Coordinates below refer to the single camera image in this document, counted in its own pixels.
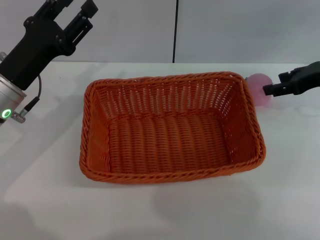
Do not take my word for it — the pink peach toy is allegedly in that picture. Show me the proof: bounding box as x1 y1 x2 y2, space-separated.
245 72 274 108

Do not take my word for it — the orange woven plastic basket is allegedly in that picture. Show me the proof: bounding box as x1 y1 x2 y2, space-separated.
79 71 267 185

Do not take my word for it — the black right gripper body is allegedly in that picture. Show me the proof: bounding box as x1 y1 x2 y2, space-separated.
291 60 320 96

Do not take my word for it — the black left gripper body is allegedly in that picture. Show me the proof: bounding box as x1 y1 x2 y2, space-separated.
0 0 79 91

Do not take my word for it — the thin black cable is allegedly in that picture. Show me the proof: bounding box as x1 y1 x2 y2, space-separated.
13 74 42 123

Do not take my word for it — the black vertical wall strip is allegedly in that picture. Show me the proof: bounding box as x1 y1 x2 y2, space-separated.
171 0 180 64

